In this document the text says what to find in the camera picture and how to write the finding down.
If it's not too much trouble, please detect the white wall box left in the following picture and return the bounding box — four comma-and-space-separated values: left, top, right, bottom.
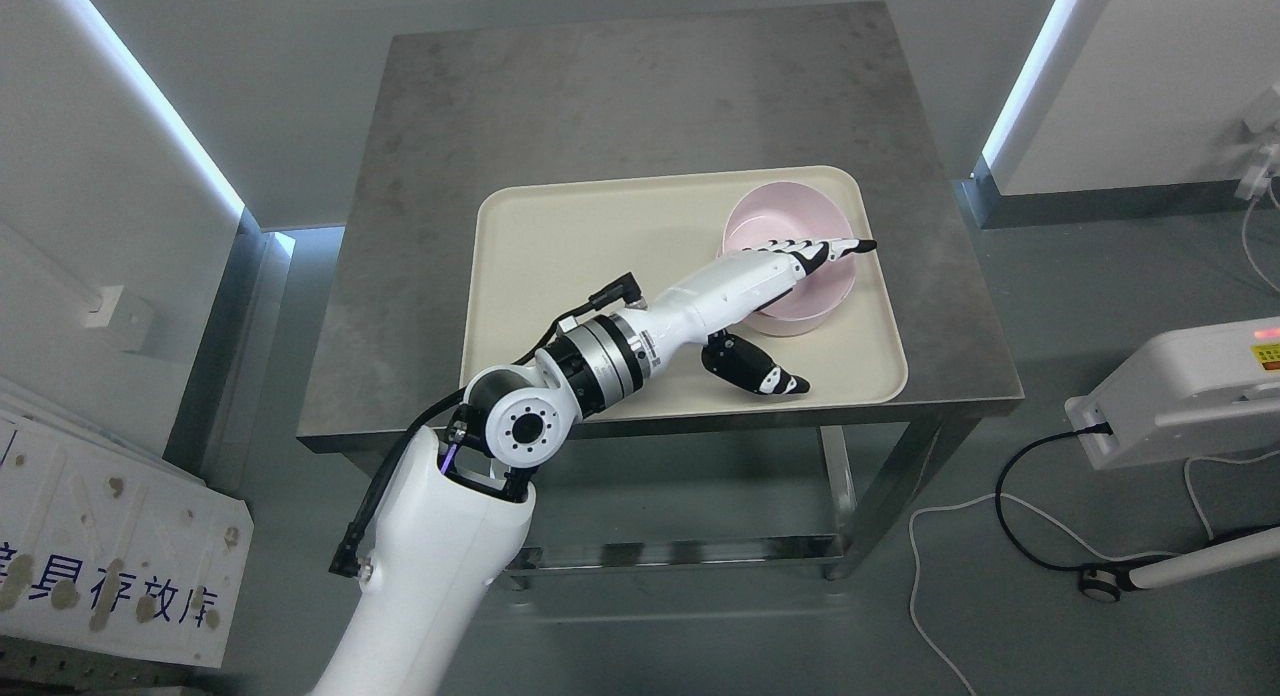
83, 285, 156, 353

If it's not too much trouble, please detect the stainless steel table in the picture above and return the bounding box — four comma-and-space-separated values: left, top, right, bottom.
297, 1, 1025, 590

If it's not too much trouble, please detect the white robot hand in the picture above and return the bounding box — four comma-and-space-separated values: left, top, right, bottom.
640, 239, 878, 397

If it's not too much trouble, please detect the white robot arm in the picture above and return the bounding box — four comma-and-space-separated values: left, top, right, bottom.
314, 239, 877, 695

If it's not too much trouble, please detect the beige plastic tray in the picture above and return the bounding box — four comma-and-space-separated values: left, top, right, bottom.
460, 166, 909, 423

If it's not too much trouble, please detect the pink bowl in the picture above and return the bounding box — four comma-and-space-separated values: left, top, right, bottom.
718, 180, 856, 336

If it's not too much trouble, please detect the white stand leg with caster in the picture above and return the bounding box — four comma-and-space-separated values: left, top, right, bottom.
1076, 526, 1279, 603

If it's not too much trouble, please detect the white machine with red light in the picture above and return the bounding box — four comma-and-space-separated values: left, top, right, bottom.
1064, 316, 1279, 471

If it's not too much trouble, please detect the black power cable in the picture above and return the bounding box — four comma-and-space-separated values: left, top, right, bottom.
995, 423, 1280, 574

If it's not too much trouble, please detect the white floor cable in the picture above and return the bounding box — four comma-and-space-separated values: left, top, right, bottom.
908, 447, 1280, 696

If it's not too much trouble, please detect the white board with blue characters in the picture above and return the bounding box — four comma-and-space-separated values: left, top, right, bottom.
1, 381, 253, 669

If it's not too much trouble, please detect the white wall plug adapter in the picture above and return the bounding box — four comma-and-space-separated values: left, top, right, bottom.
1234, 81, 1279, 201

